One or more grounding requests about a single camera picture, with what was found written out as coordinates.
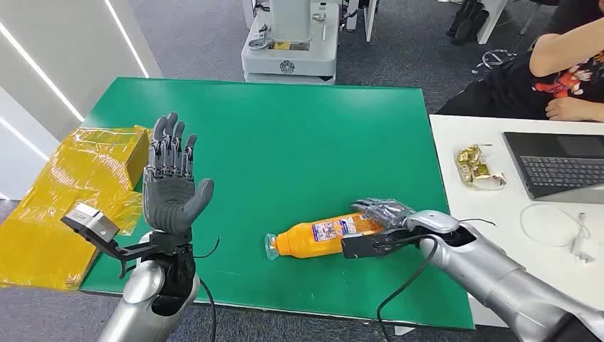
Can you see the person's right forearm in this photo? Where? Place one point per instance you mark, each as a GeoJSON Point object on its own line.
{"type": "Point", "coordinates": [566, 45]}

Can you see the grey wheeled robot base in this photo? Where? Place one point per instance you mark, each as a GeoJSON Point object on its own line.
{"type": "Point", "coordinates": [292, 56]}

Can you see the gold foil snack packet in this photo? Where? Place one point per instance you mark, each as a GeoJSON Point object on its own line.
{"type": "Point", "coordinates": [476, 167]}

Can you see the white furniture leg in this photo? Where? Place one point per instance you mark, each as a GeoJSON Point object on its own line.
{"type": "Point", "coordinates": [490, 21]}

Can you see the person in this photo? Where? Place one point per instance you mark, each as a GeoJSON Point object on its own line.
{"type": "Point", "coordinates": [509, 89]}

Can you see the white charger plug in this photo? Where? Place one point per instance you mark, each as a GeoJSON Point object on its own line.
{"type": "Point", "coordinates": [582, 255]}

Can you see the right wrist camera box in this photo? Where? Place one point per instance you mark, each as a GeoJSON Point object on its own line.
{"type": "Point", "coordinates": [361, 245]}

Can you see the orange labelled plastic bottle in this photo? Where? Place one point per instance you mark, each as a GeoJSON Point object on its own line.
{"type": "Point", "coordinates": [302, 240]}

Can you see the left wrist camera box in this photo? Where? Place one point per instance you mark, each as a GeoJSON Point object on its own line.
{"type": "Point", "coordinates": [89, 224]}

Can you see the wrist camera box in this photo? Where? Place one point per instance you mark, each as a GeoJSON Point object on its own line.
{"type": "Point", "coordinates": [89, 224]}
{"type": "Point", "coordinates": [361, 245]}

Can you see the yellow film-wrapped cardboard box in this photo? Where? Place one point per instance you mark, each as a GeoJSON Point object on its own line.
{"type": "Point", "coordinates": [71, 198]}

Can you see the dark grey laptop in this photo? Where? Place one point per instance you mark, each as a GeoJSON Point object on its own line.
{"type": "Point", "coordinates": [557, 165]}

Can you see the person's left hand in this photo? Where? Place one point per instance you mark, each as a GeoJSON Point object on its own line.
{"type": "Point", "coordinates": [575, 109]}

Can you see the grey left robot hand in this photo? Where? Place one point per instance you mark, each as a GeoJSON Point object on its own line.
{"type": "Point", "coordinates": [167, 198]}

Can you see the black chair base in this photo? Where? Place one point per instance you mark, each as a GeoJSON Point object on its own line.
{"type": "Point", "coordinates": [467, 23]}

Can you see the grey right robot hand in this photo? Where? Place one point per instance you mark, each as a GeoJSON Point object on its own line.
{"type": "Point", "coordinates": [389, 211]}

